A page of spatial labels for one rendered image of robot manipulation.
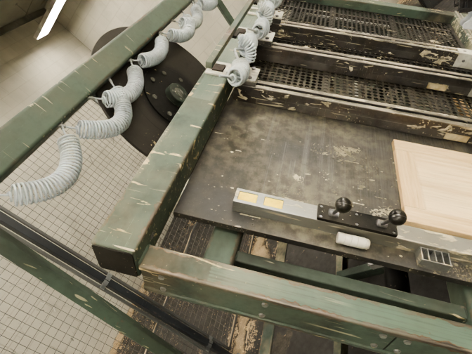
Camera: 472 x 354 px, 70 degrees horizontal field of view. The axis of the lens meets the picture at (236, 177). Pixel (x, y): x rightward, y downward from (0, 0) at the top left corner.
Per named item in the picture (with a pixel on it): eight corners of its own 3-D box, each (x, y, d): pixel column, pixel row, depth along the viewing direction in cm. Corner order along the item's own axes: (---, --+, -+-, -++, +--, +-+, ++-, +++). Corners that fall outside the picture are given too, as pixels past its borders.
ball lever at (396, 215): (385, 233, 86) (409, 226, 73) (371, 230, 86) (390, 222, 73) (388, 219, 87) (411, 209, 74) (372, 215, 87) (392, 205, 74)
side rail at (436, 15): (445, 33, 216) (454, 15, 208) (277, 7, 229) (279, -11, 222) (443, 29, 222) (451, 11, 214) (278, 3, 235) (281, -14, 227)
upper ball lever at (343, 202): (338, 223, 87) (352, 213, 74) (324, 219, 88) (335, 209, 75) (341, 208, 88) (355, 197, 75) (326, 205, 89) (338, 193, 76)
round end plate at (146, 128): (216, 203, 146) (52, 67, 118) (208, 207, 150) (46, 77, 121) (253, 106, 202) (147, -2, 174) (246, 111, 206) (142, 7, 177)
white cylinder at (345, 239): (335, 245, 86) (366, 252, 85) (338, 238, 84) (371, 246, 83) (335, 236, 88) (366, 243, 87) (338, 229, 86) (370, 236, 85)
